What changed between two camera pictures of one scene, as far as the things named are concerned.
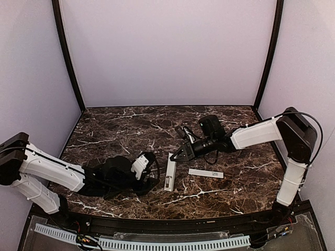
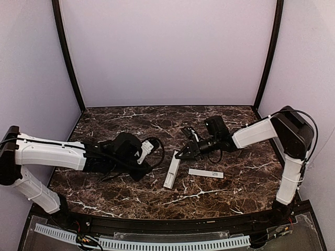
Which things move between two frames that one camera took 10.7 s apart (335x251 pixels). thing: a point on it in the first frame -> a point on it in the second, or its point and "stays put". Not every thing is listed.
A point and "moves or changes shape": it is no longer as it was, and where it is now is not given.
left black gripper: [146, 186] -> [143, 170]
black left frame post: [57, 13] stays put
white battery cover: [205, 173] stays put
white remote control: [170, 175] moves or changes shape
